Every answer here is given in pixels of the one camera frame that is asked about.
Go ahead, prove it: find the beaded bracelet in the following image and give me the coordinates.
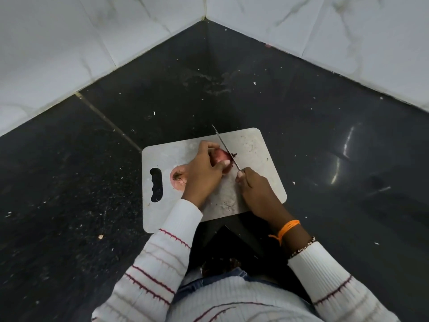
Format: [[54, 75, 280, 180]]
[[289, 236, 316, 259]]

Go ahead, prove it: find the white striped sweater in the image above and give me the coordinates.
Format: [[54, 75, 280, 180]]
[[166, 276, 324, 322]]

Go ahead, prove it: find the person's right hand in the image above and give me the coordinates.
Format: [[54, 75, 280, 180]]
[[236, 167, 296, 233]]

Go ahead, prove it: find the person's right forearm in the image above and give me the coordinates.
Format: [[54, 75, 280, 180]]
[[273, 220, 400, 322]]

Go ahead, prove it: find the person's left hand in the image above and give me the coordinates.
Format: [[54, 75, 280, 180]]
[[181, 140, 232, 210]]

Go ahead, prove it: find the orange thread wristband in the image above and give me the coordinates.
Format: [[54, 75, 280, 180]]
[[268, 219, 301, 246]]

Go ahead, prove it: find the steel cutting board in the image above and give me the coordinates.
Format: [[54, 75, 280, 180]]
[[141, 127, 288, 234]]

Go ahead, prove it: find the person's left forearm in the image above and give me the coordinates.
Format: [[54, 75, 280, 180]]
[[92, 199, 204, 322]]

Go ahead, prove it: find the red onion with dry roots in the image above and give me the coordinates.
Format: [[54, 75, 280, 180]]
[[170, 165, 188, 192]]

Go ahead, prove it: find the black-handled kitchen knife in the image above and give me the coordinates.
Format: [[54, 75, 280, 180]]
[[211, 124, 242, 171]]

